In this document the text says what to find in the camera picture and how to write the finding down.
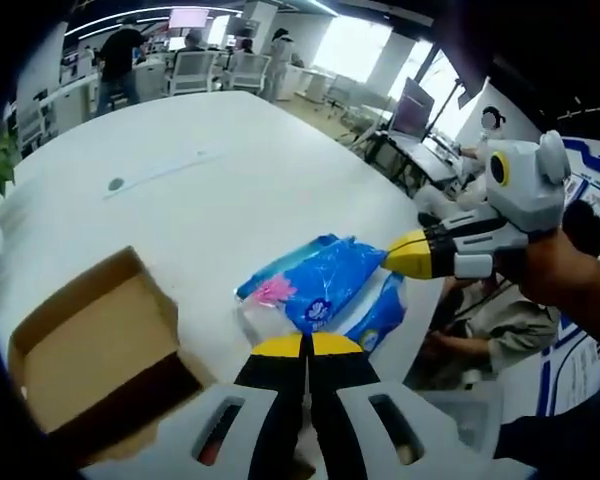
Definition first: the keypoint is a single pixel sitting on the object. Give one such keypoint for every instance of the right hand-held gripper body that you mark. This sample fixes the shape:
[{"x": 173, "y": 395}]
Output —
[{"x": 525, "y": 185}]

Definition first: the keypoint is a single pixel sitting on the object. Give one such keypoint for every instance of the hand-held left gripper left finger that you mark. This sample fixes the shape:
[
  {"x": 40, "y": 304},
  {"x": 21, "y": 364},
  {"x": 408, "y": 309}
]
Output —
[{"x": 265, "y": 370}]

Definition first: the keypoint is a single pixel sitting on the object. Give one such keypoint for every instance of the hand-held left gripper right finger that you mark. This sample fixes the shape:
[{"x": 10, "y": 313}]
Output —
[{"x": 345, "y": 370}]

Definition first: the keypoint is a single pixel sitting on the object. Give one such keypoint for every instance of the blue soft tissue pack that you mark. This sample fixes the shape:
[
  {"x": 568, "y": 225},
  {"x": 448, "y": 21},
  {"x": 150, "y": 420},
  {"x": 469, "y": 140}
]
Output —
[{"x": 325, "y": 280}]

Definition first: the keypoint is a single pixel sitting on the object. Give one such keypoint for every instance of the brown cardboard shoe box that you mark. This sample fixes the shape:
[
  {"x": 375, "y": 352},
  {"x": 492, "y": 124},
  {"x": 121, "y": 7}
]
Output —
[{"x": 95, "y": 340}]

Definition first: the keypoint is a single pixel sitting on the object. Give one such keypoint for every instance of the person's right hand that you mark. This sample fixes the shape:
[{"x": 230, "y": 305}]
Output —
[{"x": 545, "y": 270}]

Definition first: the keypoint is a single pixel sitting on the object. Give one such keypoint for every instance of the blue wet wipes pack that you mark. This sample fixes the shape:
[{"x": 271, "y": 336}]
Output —
[{"x": 380, "y": 315}]

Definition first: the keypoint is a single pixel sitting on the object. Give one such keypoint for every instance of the purple screen monitor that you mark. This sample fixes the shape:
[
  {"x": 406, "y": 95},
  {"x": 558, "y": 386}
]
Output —
[{"x": 412, "y": 110}]

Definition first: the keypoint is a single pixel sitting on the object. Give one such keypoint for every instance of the person's dark blue clothing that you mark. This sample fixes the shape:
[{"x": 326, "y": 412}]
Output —
[{"x": 555, "y": 440}]

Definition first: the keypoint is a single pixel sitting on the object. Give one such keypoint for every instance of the white office chair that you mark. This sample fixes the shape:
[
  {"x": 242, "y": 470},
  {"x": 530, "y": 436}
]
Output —
[
  {"x": 30, "y": 122},
  {"x": 250, "y": 70},
  {"x": 192, "y": 70}
]

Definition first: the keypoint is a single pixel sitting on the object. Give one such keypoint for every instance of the blue white wall poster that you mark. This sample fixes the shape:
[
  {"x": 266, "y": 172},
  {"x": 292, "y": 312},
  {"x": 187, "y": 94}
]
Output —
[{"x": 597, "y": 165}]

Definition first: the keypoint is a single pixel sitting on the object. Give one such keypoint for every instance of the large wall display screen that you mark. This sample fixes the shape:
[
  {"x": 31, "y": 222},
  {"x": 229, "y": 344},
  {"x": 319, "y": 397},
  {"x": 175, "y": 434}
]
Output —
[{"x": 187, "y": 17}]

